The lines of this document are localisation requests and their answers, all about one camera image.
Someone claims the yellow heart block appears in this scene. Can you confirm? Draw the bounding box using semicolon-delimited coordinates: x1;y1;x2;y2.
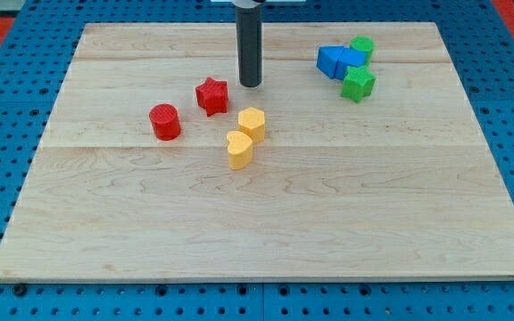
226;131;253;170

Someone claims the green cylinder block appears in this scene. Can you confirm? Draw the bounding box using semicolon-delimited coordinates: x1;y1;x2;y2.
349;36;376;65

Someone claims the yellow hexagon block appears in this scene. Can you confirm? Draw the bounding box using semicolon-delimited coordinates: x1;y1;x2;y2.
238;107;266;143

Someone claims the red cylinder block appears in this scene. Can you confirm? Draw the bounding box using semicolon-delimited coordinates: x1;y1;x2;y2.
149;103;181;141

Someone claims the red star block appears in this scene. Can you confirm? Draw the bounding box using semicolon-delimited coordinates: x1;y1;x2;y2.
195;78;228;117

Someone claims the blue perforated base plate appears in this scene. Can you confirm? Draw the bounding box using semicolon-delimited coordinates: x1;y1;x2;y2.
0;0;514;320

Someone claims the green star block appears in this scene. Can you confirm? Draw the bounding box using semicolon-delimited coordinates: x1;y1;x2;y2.
341;66;377;103

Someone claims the blue cube block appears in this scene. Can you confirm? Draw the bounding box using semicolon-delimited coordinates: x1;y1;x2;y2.
335;48;366;80

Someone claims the light wooden board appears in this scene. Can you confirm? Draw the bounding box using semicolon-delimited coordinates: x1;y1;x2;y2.
0;22;514;284

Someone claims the blue triangle block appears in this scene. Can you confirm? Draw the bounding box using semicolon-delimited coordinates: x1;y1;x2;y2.
316;45;344;78

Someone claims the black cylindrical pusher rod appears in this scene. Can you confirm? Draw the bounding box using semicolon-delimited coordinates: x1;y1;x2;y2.
233;0;262;87

